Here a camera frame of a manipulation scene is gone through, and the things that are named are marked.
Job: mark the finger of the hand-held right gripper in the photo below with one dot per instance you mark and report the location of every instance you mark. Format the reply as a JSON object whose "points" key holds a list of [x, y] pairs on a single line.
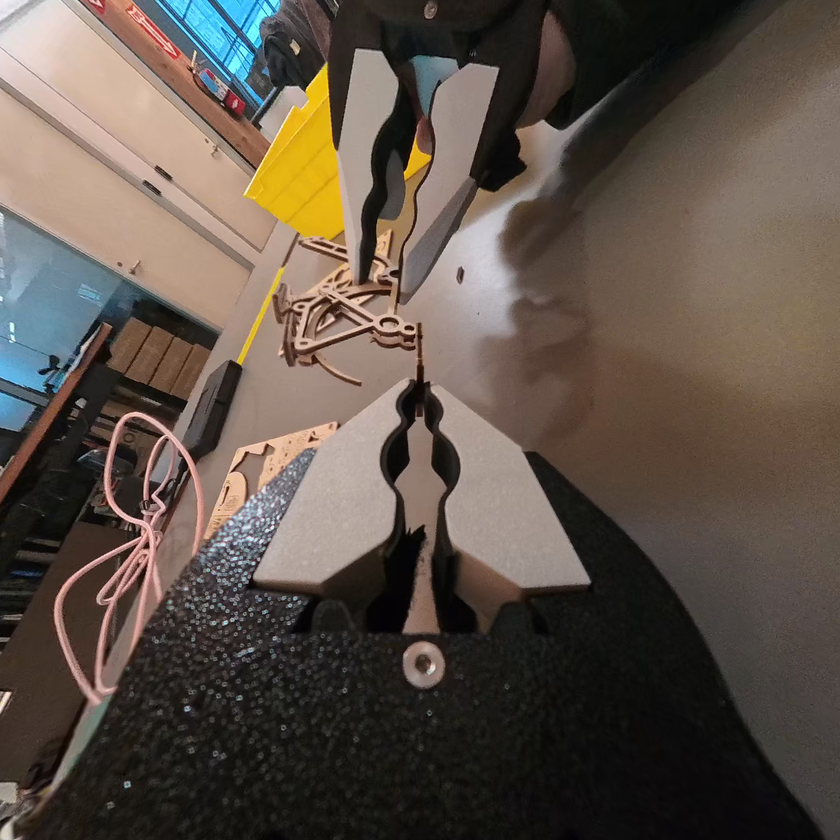
{"points": [[364, 164], [453, 170]]}

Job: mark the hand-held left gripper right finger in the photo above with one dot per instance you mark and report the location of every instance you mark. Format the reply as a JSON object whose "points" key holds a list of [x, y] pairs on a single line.
{"points": [[518, 525]]}

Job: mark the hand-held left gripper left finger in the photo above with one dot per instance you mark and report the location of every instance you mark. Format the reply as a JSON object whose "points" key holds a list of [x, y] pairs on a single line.
{"points": [[321, 525]]}

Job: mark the assembled wooden crossbow model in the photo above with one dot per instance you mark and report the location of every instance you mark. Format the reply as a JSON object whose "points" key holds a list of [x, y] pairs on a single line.
{"points": [[285, 303]]}

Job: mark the wooden parts sheet oval cutouts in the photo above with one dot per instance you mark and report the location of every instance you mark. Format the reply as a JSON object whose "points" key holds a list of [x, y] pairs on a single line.
{"points": [[262, 459]]}

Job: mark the person's right hand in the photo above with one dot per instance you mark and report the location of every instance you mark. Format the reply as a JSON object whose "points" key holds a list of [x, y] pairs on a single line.
{"points": [[554, 79]]}

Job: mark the yellow plastic bin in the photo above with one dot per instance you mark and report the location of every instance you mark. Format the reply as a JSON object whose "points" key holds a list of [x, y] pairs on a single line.
{"points": [[295, 177]]}

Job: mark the black jacket on chair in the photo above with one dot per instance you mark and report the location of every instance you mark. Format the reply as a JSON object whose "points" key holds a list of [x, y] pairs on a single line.
{"points": [[295, 46]]}

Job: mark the black power brick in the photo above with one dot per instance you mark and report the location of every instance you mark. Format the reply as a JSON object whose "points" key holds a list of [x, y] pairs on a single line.
{"points": [[213, 407]]}

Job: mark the red fire extinguisher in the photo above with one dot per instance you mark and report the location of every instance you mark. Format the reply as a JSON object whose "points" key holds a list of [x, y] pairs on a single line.
{"points": [[220, 88]]}

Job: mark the yellow tape strip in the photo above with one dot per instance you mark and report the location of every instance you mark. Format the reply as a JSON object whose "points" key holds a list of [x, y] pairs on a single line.
{"points": [[257, 325]]}

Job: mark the wooden pillar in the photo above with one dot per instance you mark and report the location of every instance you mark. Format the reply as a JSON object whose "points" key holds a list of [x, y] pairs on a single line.
{"points": [[170, 72]]}

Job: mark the stack of cardboard boxes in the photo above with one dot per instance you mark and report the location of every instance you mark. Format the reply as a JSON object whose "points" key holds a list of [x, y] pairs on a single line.
{"points": [[157, 358]]}

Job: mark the red arrow sign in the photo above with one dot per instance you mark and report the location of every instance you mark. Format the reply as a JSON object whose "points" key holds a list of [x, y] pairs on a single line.
{"points": [[152, 31]]}

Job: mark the wood-edged desk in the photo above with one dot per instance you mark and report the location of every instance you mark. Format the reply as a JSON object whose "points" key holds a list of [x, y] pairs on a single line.
{"points": [[59, 399]]}

